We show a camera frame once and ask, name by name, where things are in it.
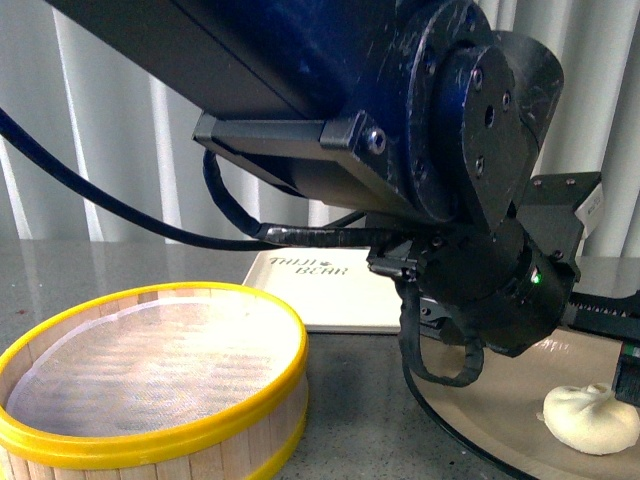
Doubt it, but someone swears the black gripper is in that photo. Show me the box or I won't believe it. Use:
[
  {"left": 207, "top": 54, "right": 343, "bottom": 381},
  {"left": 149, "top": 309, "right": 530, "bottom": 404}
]
[{"left": 367, "top": 219, "right": 640, "bottom": 403}]

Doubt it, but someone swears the white steamed bun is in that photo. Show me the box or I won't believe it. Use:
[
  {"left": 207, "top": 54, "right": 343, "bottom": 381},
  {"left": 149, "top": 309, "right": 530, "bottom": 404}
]
[{"left": 542, "top": 383, "right": 639, "bottom": 456}]

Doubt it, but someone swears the brown plate with black rim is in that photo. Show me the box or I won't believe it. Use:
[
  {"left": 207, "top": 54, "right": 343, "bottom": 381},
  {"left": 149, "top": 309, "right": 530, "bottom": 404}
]
[{"left": 404, "top": 331, "right": 639, "bottom": 479}]

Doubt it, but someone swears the cream bear print tray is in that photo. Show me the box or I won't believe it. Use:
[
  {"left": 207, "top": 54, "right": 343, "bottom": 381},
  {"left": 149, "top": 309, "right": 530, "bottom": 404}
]
[{"left": 244, "top": 248, "right": 401, "bottom": 334}]

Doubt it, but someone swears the yellow rimmed wooden steamer basket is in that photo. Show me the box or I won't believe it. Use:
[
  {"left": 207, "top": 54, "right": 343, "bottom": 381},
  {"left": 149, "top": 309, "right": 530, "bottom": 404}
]
[{"left": 1, "top": 282, "right": 309, "bottom": 479}]

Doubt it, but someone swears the white mesh steamer liner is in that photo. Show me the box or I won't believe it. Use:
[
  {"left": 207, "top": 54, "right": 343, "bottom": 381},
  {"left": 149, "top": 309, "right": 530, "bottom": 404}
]
[{"left": 6, "top": 298, "right": 301, "bottom": 437}]

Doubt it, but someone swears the grey pleated curtain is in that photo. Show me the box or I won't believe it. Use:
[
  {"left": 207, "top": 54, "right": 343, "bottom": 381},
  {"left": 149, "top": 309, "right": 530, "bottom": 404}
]
[{"left": 1, "top": 1, "right": 639, "bottom": 257}]

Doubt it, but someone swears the black camera mount box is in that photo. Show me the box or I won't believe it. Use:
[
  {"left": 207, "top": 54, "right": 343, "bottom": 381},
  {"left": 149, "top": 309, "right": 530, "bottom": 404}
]
[{"left": 517, "top": 172, "right": 605, "bottom": 263}]

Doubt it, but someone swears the black cable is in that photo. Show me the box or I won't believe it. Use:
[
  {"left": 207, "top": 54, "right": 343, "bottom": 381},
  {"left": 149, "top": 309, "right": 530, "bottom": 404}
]
[{"left": 0, "top": 107, "right": 386, "bottom": 252}]

